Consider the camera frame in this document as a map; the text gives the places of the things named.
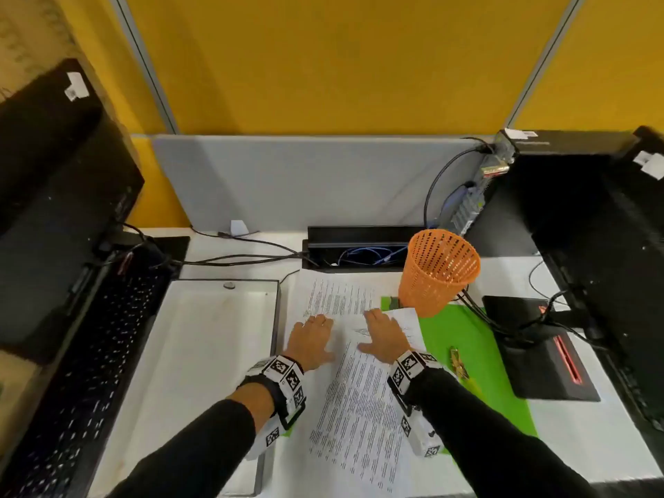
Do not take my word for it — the person's right hand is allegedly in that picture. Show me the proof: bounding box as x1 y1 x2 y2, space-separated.
356 307 414 365

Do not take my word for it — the person's left hand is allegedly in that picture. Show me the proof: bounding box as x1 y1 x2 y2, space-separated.
282 313 337 373

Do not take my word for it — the stack of printed papers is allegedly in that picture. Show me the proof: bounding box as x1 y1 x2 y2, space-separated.
272 272 429 496

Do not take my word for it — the green folder with dark spine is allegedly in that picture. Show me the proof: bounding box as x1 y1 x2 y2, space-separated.
279 297 539 457

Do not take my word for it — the white tray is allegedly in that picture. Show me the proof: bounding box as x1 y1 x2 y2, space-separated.
88 278 281 497

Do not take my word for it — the person's left forearm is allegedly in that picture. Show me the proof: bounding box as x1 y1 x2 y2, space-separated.
106 380 276 498

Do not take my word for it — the person's right forearm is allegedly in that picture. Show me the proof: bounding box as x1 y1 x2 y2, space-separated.
409 367 598 498

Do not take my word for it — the black wristband with marker tags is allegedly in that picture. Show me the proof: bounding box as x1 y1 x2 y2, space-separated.
237 355 308 431
386 349 445 410

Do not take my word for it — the orange mesh basket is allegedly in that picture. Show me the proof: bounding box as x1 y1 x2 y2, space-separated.
398 228 482 318

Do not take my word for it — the black monitor stand red stripe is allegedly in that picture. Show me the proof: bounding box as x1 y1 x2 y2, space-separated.
482 294 602 403

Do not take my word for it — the plain black monitor stand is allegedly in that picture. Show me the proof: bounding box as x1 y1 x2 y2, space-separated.
98 230 190 286

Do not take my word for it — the black desktop computer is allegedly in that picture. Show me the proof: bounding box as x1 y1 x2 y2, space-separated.
441 128 642 257

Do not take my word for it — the black keyboard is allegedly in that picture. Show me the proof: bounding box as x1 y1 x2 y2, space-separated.
0 248 177 498

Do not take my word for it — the black monitor with vented back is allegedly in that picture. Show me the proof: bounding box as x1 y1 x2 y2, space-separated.
528 127 664 431

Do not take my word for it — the black monitor without stripe stand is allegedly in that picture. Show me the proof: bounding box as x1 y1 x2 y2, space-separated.
0 58 146 367

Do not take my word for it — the blue network cable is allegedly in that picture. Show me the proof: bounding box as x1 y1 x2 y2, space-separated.
337 183 476 268

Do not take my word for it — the bundle of black monitor cables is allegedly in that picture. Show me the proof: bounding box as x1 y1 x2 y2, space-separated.
456 287 608 353

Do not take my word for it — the black cable box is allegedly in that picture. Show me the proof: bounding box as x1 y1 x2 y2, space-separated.
302 225 426 274

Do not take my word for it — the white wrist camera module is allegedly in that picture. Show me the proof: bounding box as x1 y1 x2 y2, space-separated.
244 409 291 461
399 407 445 459

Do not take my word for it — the thick black monitor cable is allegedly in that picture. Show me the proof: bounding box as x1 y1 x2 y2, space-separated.
171 252 308 269

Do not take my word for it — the thin black cable with plug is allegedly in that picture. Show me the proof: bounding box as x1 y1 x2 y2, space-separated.
190 226 303 256

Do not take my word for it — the thin black looped cable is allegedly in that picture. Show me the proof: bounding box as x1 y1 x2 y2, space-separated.
528 259 569 308

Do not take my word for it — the black computer power cable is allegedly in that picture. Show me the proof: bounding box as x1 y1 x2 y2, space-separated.
423 137 494 229

